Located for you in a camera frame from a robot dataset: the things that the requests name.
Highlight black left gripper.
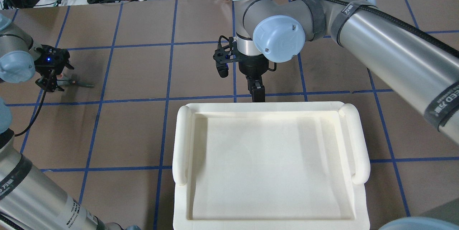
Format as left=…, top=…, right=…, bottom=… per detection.
left=34, top=44, right=74, bottom=92

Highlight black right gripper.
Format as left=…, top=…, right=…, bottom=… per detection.
left=213, top=36, right=277, bottom=103

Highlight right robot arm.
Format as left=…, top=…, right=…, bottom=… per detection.
left=213, top=0, right=458, bottom=143

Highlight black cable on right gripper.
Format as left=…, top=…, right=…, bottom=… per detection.
left=14, top=80, right=49, bottom=137

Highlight white plastic tray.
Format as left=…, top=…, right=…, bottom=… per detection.
left=172, top=101, right=370, bottom=230

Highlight orange grey scissors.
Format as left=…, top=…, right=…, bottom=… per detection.
left=56, top=77, right=94, bottom=88

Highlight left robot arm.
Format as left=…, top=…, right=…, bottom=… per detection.
left=0, top=15, right=122, bottom=230

